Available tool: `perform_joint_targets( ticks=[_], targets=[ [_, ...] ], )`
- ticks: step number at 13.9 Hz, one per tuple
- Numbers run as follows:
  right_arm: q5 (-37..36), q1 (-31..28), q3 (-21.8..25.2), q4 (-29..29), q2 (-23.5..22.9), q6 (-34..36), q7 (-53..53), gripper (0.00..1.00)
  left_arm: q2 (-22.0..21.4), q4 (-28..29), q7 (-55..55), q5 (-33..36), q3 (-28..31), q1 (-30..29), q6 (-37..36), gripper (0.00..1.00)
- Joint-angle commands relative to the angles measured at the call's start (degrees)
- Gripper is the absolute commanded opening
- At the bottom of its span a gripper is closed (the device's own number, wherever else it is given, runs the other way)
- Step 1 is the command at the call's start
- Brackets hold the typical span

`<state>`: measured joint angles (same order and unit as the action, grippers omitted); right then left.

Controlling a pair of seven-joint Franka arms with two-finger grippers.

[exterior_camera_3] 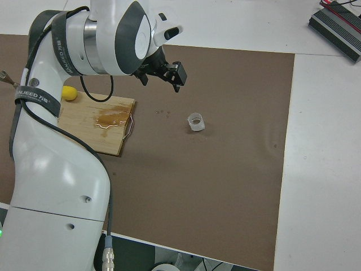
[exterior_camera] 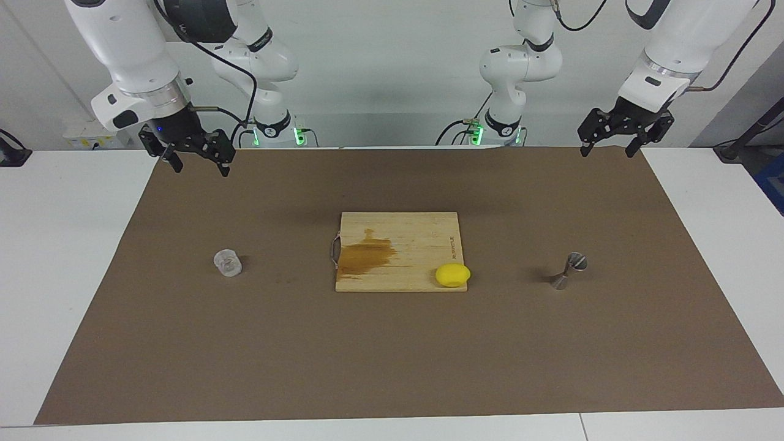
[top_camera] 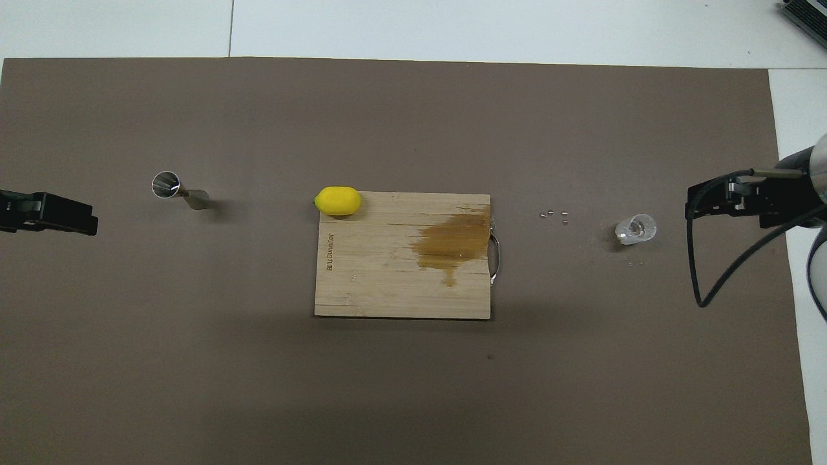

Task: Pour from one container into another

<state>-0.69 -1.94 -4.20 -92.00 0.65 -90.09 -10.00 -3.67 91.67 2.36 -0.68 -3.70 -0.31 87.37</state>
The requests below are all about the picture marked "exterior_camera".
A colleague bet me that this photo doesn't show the steel double jigger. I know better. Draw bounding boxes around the steel double jigger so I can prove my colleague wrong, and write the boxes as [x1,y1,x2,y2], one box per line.
[549,252,589,290]

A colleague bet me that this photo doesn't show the small clear glass cup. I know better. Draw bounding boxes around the small clear glass cup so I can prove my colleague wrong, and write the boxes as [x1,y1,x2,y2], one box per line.
[213,248,244,279]

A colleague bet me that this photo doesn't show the white wall socket box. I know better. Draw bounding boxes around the white wall socket box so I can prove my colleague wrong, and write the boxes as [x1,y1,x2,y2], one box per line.
[63,119,132,151]

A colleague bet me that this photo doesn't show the yellow lemon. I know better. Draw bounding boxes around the yellow lemon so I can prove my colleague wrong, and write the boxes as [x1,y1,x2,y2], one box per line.
[435,263,472,288]

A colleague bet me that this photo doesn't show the black left base cable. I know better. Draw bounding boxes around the black left base cable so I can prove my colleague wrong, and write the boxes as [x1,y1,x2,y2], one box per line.
[436,92,494,146]

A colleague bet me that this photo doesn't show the black left gripper cable-side finger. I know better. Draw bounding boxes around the black left gripper cable-side finger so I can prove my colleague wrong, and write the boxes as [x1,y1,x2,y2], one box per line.
[625,116,674,159]

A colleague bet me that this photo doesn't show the stained wooden cutting board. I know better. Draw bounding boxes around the stained wooden cutting board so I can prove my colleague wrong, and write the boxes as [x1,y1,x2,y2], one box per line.
[331,211,469,293]

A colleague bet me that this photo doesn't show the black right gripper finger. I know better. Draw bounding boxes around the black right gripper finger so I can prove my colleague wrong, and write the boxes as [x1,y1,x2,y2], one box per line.
[139,124,184,174]

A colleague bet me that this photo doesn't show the brown table mat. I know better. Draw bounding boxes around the brown table mat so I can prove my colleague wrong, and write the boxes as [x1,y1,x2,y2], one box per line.
[34,146,784,426]

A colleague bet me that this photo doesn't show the blue crate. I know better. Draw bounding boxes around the blue crate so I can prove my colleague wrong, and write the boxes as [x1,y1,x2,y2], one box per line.
[752,153,784,216]

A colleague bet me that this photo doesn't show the black table clamp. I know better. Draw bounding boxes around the black table clamp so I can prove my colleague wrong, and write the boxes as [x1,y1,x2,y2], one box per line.
[0,127,32,167]

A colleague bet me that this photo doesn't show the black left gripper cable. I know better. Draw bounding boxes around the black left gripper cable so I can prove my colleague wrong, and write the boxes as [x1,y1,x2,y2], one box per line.
[553,0,777,92]

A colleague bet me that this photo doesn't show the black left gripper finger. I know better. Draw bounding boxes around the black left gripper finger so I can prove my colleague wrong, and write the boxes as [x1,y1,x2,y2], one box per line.
[578,108,620,158]

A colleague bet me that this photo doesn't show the black right gripper cable-side finger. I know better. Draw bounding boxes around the black right gripper cable-side finger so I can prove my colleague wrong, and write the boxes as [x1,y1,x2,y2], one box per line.
[184,130,237,178]

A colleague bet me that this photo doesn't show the black stand pole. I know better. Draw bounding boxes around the black stand pole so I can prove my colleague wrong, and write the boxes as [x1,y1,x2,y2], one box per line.
[714,97,784,164]

